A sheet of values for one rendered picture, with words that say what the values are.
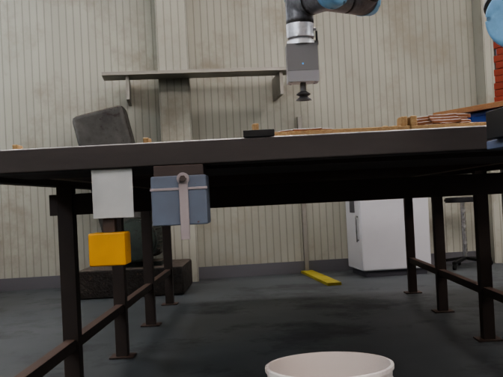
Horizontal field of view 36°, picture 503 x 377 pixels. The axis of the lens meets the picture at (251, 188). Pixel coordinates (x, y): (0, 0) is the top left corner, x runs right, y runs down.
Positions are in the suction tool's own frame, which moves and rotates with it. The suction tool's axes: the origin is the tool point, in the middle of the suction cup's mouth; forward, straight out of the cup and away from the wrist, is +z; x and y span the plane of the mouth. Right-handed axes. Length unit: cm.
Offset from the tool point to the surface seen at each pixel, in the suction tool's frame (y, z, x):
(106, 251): 51, 37, 23
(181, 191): 32.5, 23.4, 24.0
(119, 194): 48, 24, 20
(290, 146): 5.8, 13.8, 22.5
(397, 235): -123, 66, -511
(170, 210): 35, 28, 23
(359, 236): -88, 65, -512
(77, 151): 58, 12, 21
